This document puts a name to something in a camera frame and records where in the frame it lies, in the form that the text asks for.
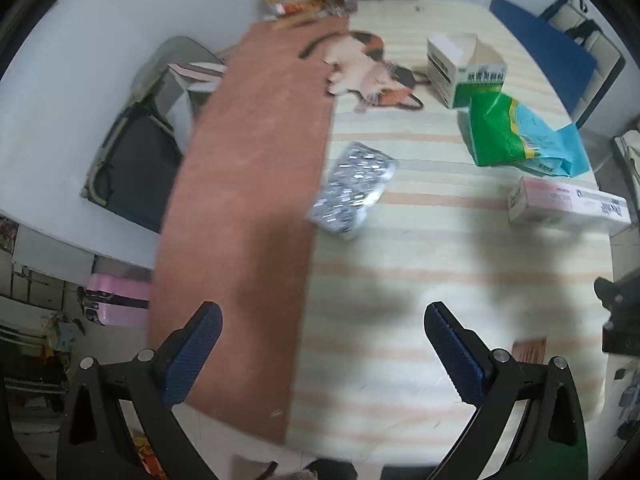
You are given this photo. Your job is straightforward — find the small brown card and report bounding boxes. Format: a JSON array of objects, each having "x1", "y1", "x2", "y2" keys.
[{"x1": 512, "y1": 338, "x2": 546, "y2": 363}]

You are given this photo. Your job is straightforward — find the green blue plastic bag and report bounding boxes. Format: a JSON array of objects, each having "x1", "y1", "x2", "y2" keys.
[{"x1": 468, "y1": 91, "x2": 591, "y2": 178}]

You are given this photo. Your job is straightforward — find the cat shaped mat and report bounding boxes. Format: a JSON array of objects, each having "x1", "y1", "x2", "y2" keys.
[{"x1": 298, "y1": 30, "x2": 426, "y2": 112}]

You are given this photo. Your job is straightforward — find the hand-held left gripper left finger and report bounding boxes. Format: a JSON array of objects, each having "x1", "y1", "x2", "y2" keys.
[{"x1": 56, "y1": 301, "x2": 223, "y2": 480}]

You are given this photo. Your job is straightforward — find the pink towel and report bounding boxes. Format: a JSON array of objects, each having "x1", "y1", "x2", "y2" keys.
[{"x1": 148, "y1": 15, "x2": 351, "y2": 443}]

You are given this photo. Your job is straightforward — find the pink suitcase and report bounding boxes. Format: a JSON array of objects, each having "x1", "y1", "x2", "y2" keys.
[{"x1": 79, "y1": 273, "x2": 152, "y2": 327}]

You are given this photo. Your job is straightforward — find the black frame chair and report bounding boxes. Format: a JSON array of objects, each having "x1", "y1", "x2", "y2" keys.
[{"x1": 540, "y1": 0, "x2": 626, "y2": 131}]

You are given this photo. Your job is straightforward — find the pink striped garment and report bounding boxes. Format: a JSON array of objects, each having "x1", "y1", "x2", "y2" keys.
[{"x1": 167, "y1": 61, "x2": 226, "y2": 92}]

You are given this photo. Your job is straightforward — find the white green carton box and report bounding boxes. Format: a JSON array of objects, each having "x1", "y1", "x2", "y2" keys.
[{"x1": 426, "y1": 32, "x2": 508, "y2": 110}]

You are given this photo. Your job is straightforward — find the striped tablecloth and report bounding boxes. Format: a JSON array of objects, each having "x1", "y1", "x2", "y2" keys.
[{"x1": 285, "y1": 0, "x2": 615, "y2": 466}]

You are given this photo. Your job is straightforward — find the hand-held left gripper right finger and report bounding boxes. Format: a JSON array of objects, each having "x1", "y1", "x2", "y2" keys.
[{"x1": 424, "y1": 301, "x2": 588, "y2": 480}]

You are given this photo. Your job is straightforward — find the silver blister packs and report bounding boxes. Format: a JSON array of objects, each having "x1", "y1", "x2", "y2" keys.
[{"x1": 306, "y1": 141, "x2": 400, "y2": 240}]

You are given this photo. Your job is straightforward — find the blue cushion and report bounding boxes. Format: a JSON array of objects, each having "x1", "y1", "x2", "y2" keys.
[{"x1": 489, "y1": 0, "x2": 598, "y2": 113}]

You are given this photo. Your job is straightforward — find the grey chair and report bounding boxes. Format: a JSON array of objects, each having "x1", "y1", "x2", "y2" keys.
[{"x1": 132, "y1": 36, "x2": 223, "y2": 126}]

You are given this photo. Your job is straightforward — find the orange snack packet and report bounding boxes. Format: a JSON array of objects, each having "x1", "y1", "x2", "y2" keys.
[{"x1": 274, "y1": 1, "x2": 321, "y2": 16}]

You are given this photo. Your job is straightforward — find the person's dark fuzzy clothing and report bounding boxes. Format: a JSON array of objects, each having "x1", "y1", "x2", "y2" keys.
[{"x1": 232, "y1": 455, "x2": 361, "y2": 480}]

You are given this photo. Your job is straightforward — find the pink white long box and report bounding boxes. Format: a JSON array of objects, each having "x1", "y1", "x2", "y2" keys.
[{"x1": 507, "y1": 176, "x2": 630, "y2": 233}]

